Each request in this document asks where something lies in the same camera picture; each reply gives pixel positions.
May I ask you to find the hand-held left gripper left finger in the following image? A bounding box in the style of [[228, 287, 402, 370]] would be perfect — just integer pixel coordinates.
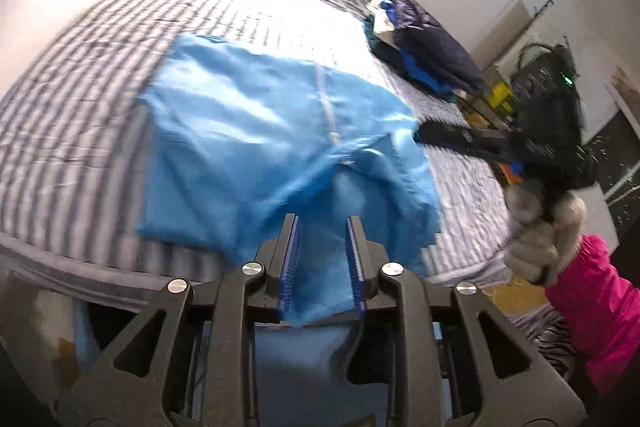
[[62, 213, 301, 427]]

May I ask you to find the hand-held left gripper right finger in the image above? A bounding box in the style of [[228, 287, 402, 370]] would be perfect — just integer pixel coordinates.
[[346, 215, 586, 427]]

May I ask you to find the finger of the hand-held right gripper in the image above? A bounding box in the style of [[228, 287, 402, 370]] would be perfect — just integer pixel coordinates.
[[412, 119, 511, 160]]

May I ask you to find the light blue jacket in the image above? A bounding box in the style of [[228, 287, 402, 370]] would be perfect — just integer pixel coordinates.
[[136, 33, 442, 427]]

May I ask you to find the person's right hand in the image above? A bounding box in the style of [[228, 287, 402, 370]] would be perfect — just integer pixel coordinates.
[[502, 184, 588, 285]]

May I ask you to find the yellow box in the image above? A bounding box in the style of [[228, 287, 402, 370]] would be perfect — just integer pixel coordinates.
[[487, 79, 513, 112]]

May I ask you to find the blue folded garment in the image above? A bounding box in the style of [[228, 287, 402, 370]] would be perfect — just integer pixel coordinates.
[[362, 22, 456, 100]]

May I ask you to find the black speckled panel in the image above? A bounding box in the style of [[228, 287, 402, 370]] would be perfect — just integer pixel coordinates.
[[582, 112, 640, 208]]

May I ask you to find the leaning framed picture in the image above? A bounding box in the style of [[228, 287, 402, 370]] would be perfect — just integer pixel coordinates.
[[607, 67, 640, 128]]

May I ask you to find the navy puffer jacket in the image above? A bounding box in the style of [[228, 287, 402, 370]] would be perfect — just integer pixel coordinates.
[[382, 0, 485, 92]]

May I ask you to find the pale leaning board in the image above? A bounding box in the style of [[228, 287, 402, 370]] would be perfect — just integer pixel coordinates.
[[470, 0, 531, 72]]

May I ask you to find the beige folded garment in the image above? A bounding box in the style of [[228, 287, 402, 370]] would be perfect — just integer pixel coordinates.
[[367, 0, 401, 35]]

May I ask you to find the person's striped pants leg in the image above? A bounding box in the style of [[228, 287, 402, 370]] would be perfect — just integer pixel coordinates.
[[510, 312, 581, 378]]

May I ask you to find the striped bed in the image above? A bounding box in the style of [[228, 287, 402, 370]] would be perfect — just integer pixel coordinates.
[[0, 0, 516, 308]]

